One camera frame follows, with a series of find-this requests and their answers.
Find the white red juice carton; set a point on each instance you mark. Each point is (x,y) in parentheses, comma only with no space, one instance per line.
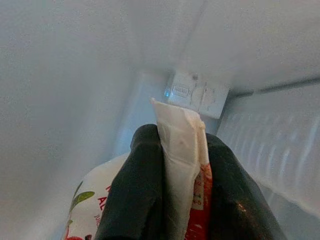
(180,150)

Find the white fridge thermostat box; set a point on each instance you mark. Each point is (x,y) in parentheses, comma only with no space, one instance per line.
(200,97)

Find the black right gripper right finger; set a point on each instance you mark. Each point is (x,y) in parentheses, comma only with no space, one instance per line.
(237,200)

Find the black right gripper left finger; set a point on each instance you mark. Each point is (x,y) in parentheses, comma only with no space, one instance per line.
(135,195)

